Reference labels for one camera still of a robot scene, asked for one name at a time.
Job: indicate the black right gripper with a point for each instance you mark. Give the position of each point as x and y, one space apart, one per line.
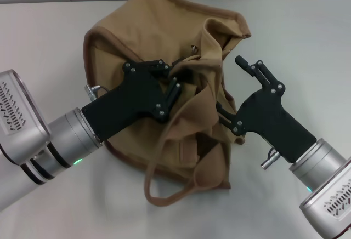
271 121

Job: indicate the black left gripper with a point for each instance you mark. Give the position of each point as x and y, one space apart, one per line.
129 104

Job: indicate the khaki canvas food bag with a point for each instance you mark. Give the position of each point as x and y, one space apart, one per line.
150 17

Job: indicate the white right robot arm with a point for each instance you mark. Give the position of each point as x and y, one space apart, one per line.
318 162

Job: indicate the metal zipper pull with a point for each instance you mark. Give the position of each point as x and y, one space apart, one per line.
194 48

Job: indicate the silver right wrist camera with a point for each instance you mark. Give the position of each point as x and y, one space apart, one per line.
336 204

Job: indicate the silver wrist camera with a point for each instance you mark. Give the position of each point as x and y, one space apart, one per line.
336 204
19 115

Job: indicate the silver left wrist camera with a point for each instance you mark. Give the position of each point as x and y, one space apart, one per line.
19 115

